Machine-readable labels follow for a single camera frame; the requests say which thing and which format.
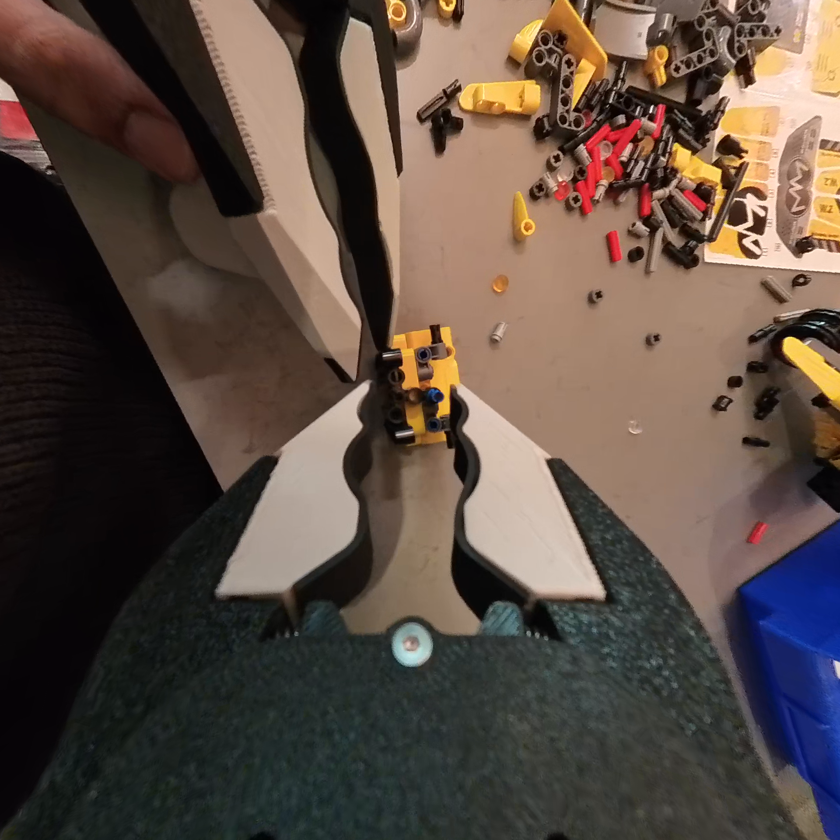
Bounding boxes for pile of toy building pieces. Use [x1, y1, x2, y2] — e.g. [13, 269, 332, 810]
[384, 0, 752, 273]

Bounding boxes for blue storage bin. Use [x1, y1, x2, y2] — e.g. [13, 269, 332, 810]
[735, 521, 840, 840]

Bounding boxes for black cross connector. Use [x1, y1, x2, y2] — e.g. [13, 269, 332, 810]
[430, 107, 466, 155]

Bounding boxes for yellow sticker sheet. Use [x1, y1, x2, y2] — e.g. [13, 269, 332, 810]
[702, 0, 840, 273]

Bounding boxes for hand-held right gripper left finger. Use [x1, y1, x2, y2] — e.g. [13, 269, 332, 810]
[215, 381, 378, 601]

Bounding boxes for person's left hand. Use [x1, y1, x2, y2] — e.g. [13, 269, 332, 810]
[0, 0, 201, 186]

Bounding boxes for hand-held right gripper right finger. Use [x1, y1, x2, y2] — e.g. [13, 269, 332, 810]
[448, 384, 608, 603]

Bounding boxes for scattered small black connectors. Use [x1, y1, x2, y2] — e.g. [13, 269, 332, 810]
[712, 322, 798, 450]

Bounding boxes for yellow curved panel piece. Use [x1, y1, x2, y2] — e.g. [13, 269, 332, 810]
[457, 79, 543, 116]

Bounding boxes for small yellow toy brick assembly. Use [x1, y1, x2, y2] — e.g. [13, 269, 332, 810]
[392, 323, 459, 449]

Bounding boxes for yellow black toy vehicle model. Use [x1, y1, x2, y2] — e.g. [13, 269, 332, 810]
[748, 306, 840, 514]

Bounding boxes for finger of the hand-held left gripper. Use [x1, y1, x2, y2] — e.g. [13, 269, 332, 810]
[328, 13, 403, 355]
[190, 0, 368, 385]

